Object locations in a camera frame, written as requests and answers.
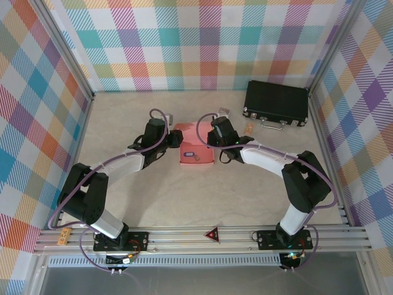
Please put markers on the pink paper box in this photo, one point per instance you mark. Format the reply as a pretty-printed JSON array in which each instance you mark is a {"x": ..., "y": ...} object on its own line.
[{"x": 192, "y": 143}]

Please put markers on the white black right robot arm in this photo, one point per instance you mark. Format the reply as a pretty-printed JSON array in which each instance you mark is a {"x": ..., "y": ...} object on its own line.
[{"x": 264, "y": 159}]

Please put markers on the orange label block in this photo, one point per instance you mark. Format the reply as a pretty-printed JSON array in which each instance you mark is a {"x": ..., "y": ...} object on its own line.
[{"x": 64, "y": 236}]

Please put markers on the aluminium frame rail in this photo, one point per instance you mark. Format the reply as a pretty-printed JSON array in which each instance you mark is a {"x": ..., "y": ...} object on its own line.
[{"x": 184, "y": 235}]

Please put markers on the aluminium side rail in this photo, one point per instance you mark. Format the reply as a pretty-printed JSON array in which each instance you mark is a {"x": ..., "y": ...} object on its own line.
[
  {"x": 327, "y": 153},
  {"x": 80, "y": 141}
]

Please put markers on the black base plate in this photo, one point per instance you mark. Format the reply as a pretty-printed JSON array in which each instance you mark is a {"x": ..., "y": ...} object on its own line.
[
  {"x": 141, "y": 239},
  {"x": 264, "y": 238}
]

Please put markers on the small orange tag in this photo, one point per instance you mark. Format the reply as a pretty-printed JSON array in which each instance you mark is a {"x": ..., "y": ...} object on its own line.
[{"x": 249, "y": 128}]

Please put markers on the blue key tag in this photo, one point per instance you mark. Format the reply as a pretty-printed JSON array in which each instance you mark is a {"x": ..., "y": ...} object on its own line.
[{"x": 188, "y": 153}]

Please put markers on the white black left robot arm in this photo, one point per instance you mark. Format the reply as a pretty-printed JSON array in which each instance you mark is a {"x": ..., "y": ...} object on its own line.
[{"x": 122, "y": 166}]

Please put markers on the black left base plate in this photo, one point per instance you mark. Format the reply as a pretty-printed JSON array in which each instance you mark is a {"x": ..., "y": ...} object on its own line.
[{"x": 141, "y": 239}]

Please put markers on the black carrying case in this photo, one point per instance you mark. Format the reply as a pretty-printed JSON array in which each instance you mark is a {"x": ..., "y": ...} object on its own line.
[{"x": 276, "y": 98}]

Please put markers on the black connector board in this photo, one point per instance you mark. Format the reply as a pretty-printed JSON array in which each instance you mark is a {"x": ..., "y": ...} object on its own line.
[
  {"x": 291, "y": 259},
  {"x": 119, "y": 260}
]

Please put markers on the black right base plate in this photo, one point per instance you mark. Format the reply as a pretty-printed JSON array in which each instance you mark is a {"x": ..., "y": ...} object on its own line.
[{"x": 264, "y": 238}]

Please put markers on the red triangle light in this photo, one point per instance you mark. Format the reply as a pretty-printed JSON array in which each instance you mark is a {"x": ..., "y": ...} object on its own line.
[{"x": 212, "y": 235}]

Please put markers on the aluminium frame post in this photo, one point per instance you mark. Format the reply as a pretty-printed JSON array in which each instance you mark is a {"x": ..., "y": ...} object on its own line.
[
  {"x": 64, "y": 46},
  {"x": 334, "y": 46}
]

